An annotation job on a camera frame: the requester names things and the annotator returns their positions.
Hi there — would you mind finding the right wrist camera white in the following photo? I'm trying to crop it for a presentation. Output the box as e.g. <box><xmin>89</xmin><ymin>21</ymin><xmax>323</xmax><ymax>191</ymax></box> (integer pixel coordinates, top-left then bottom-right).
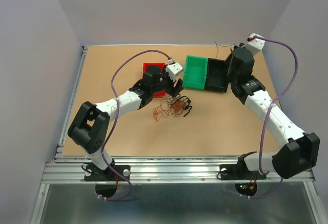
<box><xmin>242</xmin><ymin>33</ymin><xmax>265</xmax><ymax>56</ymax></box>

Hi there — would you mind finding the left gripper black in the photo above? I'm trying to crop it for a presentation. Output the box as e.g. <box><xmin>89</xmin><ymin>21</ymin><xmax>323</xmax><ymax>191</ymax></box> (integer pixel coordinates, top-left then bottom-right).
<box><xmin>151</xmin><ymin>65</ymin><xmax>184</xmax><ymax>98</ymax></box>

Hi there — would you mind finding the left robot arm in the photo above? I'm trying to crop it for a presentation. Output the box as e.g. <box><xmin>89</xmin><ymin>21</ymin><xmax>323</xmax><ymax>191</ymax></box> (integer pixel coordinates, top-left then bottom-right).
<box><xmin>68</xmin><ymin>63</ymin><xmax>183</xmax><ymax>181</ymax></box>

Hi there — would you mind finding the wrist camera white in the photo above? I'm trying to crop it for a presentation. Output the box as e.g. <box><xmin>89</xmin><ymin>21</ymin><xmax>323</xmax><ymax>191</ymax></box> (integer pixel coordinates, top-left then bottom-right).
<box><xmin>242</xmin><ymin>33</ymin><xmax>265</xmax><ymax>56</ymax></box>
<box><xmin>165</xmin><ymin>63</ymin><xmax>183</xmax><ymax>82</ymax></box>

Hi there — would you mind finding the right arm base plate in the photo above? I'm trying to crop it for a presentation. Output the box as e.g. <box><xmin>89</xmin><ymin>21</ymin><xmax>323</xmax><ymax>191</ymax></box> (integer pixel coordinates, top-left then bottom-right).
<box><xmin>217</xmin><ymin>164</ymin><xmax>267</xmax><ymax>180</ymax></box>

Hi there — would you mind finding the red plastic bin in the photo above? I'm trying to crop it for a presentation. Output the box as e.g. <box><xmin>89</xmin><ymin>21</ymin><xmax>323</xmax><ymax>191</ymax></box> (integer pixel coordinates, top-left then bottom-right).
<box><xmin>142</xmin><ymin>63</ymin><xmax>166</xmax><ymax>97</ymax></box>

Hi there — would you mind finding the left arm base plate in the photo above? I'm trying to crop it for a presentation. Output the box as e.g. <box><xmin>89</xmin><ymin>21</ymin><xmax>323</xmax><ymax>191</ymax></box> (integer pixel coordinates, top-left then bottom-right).
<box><xmin>81</xmin><ymin>163</ymin><xmax>119</xmax><ymax>182</ymax></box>

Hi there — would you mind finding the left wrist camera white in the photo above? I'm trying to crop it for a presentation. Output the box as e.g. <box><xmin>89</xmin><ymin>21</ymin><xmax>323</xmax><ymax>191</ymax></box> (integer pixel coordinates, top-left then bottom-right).
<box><xmin>165</xmin><ymin>63</ymin><xmax>183</xmax><ymax>82</ymax></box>

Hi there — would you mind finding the orange black cable bundle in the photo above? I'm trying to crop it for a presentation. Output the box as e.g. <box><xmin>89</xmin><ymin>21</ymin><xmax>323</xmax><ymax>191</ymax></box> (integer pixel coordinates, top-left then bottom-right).
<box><xmin>152</xmin><ymin>94</ymin><xmax>193</xmax><ymax>122</ymax></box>

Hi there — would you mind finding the thin black white cable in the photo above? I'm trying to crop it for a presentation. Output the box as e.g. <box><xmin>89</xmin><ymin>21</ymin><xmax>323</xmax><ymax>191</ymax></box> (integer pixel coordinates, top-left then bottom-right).
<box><xmin>214</xmin><ymin>41</ymin><xmax>236</xmax><ymax>75</ymax></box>

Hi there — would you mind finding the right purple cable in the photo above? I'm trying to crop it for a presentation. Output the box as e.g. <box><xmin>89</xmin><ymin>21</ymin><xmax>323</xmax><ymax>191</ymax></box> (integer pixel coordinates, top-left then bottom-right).
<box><xmin>239</xmin><ymin>36</ymin><xmax>299</xmax><ymax>200</ymax></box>

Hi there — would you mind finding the purple cable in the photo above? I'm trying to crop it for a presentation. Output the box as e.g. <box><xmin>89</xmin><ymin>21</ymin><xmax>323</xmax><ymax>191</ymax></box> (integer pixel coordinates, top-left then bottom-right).
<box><xmin>239</xmin><ymin>36</ymin><xmax>299</xmax><ymax>200</ymax></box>
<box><xmin>96</xmin><ymin>49</ymin><xmax>175</xmax><ymax>202</ymax></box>

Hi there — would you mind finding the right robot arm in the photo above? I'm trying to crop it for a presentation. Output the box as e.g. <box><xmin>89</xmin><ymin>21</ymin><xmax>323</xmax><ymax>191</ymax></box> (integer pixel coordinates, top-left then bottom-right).
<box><xmin>227</xmin><ymin>45</ymin><xmax>320</xmax><ymax>179</ymax></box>

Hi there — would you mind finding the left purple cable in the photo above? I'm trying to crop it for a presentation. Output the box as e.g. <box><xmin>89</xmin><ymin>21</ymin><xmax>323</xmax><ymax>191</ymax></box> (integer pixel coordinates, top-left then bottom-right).
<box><xmin>96</xmin><ymin>49</ymin><xmax>175</xmax><ymax>202</ymax></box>

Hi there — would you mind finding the black plastic bin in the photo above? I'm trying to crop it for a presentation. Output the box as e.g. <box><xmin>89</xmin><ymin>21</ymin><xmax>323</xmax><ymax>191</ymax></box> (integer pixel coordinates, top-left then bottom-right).
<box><xmin>204</xmin><ymin>58</ymin><xmax>229</xmax><ymax>93</ymax></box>

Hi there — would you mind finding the aluminium rail frame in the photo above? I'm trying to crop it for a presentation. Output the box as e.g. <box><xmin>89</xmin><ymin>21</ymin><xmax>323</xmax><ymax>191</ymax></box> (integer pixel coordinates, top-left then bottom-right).
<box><xmin>29</xmin><ymin>45</ymin><xmax>318</xmax><ymax>224</ymax></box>

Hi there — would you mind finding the green plastic bin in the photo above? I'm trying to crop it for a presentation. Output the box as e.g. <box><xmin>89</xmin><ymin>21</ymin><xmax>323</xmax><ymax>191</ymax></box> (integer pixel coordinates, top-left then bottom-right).
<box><xmin>183</xmin><ymin>55</ymin><xmax>208</xmax><ymax>90</ymax></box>

